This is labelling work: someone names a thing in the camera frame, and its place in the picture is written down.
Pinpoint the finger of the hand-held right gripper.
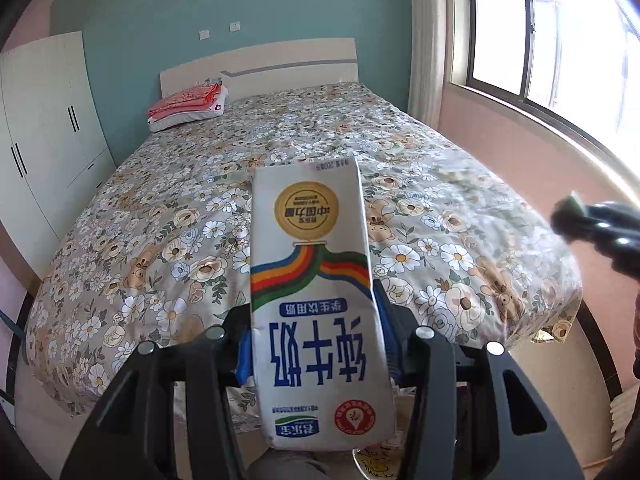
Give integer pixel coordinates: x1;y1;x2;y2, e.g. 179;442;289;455
550;199;640;283

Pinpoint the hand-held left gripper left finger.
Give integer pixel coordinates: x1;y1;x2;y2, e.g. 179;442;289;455
60;305;256;480

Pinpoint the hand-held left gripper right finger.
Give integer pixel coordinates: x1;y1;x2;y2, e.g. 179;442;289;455
372;280;586;480

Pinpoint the dark green cube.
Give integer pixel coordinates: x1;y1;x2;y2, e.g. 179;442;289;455
559;191;587;217

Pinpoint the white milk carton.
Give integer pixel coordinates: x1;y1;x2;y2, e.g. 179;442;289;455
250;156;399;454

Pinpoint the floral blanket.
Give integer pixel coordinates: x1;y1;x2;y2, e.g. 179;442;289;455
25;81;584;419

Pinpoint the white ribbed object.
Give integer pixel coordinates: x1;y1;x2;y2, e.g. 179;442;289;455
610;392;634;442

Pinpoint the window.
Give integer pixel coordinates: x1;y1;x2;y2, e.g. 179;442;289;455
445;0;640;183

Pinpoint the white pillow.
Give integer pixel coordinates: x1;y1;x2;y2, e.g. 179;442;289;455
147;87;230;133

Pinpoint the beige curtain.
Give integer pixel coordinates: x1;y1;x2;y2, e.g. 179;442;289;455
409;0;454;129

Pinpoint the folded red cloth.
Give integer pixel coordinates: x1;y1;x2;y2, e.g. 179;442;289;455
147;80;224;122

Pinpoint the white wardrobe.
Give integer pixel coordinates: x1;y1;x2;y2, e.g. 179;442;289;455
0;31;117;282

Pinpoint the beige wooden bed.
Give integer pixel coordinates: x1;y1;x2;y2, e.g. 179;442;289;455
25;37;583;418

